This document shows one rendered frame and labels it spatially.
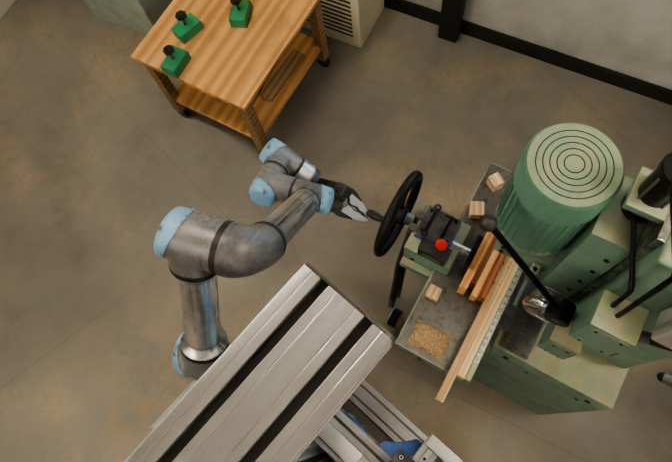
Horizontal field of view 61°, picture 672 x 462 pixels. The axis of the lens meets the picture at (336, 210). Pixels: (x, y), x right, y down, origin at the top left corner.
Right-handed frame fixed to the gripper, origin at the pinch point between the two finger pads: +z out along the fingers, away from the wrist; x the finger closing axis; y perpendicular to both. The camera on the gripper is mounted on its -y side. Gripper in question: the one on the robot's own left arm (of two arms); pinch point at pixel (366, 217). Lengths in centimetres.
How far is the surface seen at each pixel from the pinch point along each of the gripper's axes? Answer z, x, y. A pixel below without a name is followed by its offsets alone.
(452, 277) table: 24.7, 4.6, -16.2
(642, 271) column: 22, 4, -78
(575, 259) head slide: 24, 0, -59
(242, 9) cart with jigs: -67, -65, 75
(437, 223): 11.2, -3.9, -19.9
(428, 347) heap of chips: 26.6, 24.8, -18.5
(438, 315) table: 25.9, 15.7, -16.7
